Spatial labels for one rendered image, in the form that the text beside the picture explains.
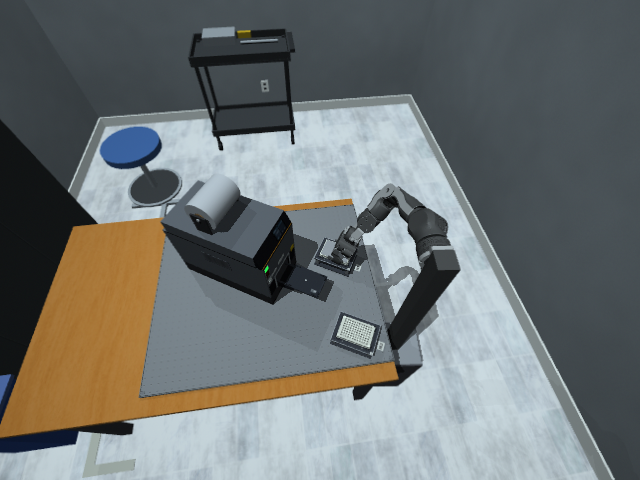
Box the grey cylinder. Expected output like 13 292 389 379
184 174 241 230

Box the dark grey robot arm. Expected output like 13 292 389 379
343 183 454 270

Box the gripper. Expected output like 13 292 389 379
327 230 363 264

